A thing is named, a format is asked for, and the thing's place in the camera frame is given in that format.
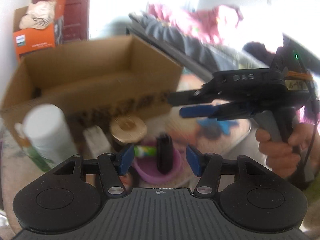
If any orange Philips box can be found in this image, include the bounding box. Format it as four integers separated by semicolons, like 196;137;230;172
13;0;65;60

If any gold lid black jar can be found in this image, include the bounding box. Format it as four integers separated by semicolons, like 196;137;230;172
110;115;148;144

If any white power adapter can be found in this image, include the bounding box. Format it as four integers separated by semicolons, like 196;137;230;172
83;126;111;158

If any beige cloth in box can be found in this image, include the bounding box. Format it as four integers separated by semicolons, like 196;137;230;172
19;0;56;30

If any pink cloth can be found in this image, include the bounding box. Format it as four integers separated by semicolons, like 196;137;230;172
147;4;243;44

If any white pill bottle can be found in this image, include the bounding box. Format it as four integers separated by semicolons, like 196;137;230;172
22;103;78;168

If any purple bowl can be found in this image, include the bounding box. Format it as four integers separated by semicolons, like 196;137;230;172
132;148;182;185

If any brown cardboard box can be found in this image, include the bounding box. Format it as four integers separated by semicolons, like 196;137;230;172
1;35;182;138

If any green lip balm tube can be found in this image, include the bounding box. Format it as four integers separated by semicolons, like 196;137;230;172
135;145;157;158

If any grey blanket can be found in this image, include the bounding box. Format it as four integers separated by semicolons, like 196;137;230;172
129;13;239;77

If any person right hand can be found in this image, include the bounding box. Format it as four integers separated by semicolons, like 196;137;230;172
255;123;314;178

